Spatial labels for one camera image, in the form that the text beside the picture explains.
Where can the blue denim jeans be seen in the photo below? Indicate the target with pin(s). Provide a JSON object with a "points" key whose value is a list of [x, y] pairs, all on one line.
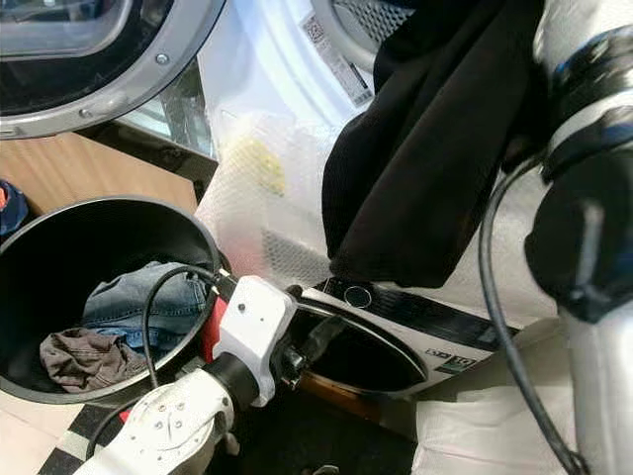
{"points": [[129, 302]]}

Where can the grey rimmed glass dryer door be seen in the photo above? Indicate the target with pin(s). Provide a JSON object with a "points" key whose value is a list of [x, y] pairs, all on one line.
{"points": [[158, 84]]}

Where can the black white striped mat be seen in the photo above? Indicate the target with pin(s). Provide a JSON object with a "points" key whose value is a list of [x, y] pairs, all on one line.
{"points": [[79, 445]]}

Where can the blue waste bin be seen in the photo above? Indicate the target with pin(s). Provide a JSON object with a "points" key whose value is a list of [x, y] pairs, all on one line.
{"points": [[18, 213]]}

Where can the white dryer machine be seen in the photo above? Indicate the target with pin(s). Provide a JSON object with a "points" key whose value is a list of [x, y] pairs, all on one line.
{"points": [[257, 79]]}

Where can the black plastic bucket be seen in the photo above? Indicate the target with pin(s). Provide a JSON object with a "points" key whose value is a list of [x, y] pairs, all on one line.
{"points": [[40, 277]]}

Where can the red item in bin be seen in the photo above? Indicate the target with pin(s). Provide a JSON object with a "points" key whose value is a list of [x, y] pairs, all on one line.
{"points": [[4, 198]]}

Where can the wooden cabinet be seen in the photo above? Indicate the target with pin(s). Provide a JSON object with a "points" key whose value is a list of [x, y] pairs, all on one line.
{"points": [[99, 168]]}

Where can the grey perforated drum opening rim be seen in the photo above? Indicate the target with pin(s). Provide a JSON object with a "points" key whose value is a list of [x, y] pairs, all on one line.
{"points": [[366, 20]]}

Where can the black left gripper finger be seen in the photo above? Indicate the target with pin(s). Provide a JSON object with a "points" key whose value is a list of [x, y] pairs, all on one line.
{"points": [[324, 336]]}

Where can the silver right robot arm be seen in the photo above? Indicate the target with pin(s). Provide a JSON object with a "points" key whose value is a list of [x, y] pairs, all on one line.
{"points": [[603, 396]]}

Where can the white barcode label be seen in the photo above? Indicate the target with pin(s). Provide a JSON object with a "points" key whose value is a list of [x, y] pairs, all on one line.
{"points": [[336, 59]]}

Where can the white washing machine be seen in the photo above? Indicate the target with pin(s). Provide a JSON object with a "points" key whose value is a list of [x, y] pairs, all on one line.
{"points": [[455, 341]]}

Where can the black round washer door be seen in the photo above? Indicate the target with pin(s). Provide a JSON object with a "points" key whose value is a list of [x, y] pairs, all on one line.
{"points": [[376, 366]]}

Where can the white plastic bag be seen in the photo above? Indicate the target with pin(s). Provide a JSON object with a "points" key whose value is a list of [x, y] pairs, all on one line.
{"points": [[485, 435]]}

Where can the yellow round patch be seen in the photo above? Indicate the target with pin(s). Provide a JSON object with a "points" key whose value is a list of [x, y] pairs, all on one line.
{"points": [[257, 166]]}

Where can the grey brown garment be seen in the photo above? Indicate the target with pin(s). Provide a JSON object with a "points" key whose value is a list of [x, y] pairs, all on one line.
{"points": [[89, 358]]}

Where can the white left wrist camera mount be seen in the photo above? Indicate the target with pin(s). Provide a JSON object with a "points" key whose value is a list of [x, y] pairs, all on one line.
{"points": [[252, 322]]}

